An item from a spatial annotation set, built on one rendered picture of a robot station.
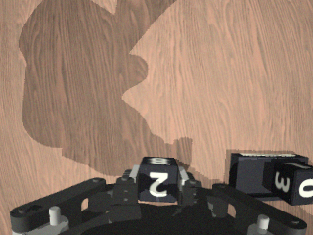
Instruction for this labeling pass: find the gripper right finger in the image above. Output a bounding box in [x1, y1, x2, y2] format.
[176, 166, 307, 235]

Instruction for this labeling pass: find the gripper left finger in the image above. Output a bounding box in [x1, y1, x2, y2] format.
[10, 164, 142, 235]

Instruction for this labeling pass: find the black number cube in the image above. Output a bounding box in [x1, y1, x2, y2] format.
[271, 162, 313, 206]
[139, 157, 179, 203]

